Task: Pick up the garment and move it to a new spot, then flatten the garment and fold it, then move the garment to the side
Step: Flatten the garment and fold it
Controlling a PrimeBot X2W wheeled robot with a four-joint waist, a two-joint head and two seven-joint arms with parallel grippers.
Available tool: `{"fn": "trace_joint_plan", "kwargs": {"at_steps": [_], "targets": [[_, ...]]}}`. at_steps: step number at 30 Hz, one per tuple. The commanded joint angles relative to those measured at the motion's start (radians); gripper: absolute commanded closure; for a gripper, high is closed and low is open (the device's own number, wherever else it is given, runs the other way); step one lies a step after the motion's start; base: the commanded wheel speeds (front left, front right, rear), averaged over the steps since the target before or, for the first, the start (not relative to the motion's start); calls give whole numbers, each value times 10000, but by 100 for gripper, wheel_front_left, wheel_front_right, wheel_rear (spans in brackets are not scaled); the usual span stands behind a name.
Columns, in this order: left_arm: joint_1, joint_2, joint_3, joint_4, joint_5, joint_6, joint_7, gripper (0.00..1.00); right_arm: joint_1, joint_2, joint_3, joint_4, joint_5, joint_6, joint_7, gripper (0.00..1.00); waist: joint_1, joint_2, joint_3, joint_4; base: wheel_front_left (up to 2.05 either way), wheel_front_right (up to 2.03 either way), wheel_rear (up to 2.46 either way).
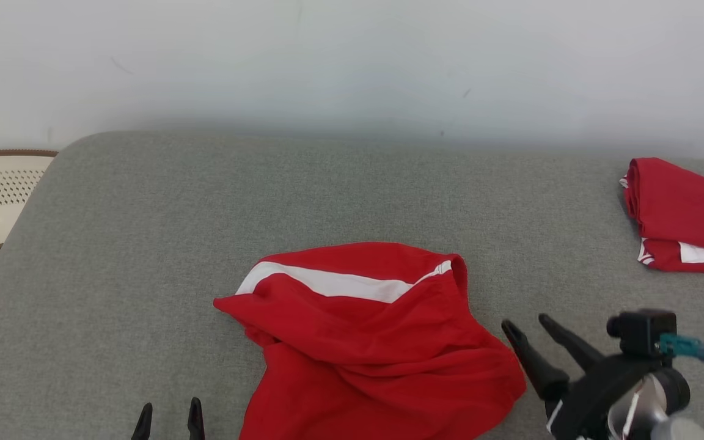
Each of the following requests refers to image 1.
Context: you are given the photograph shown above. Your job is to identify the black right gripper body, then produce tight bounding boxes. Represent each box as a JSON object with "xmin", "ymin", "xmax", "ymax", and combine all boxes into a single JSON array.
[{"xmin": 544, "ymin": 355, "xmax": 665, "ymax": 440}]

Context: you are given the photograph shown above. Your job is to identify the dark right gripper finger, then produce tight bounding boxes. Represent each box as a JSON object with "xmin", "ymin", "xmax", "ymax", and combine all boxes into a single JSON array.
[
  {"xmin": 538, "ymin": 313, "xmax": 607, "ymax": 371},
  {"xmin": 501, "ymin": 319, "xmax": 570, "ymax": 403}
]

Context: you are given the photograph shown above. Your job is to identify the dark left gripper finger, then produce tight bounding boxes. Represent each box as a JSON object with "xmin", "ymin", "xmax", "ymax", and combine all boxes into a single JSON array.
[
  {"xmin": 187, "ymin": 397, "xmax": 207, "ymax": 440},
  {"xmin": 131, "ymin": 402, "xmax": 153, "ymax": 440}
]

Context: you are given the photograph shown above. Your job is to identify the red shorts white stripe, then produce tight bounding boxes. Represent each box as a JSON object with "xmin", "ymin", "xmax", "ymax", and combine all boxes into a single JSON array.
[{"xmin": 213, "ymin": 241, "xmax": 527, "ymax": 440}]

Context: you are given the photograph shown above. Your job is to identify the red basketball jersey number 23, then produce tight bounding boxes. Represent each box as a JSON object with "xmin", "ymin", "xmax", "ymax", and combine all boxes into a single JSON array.
[{"xmin": 619, "ymin": 157, "xmax": 704, "ymax": 278}]

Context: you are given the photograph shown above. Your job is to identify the teal camera cable connector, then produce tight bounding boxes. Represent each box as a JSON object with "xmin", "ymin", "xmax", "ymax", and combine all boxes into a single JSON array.
[{"xmin": 659, "ymin": 333, "xmax": 704, "ymax": 363}]

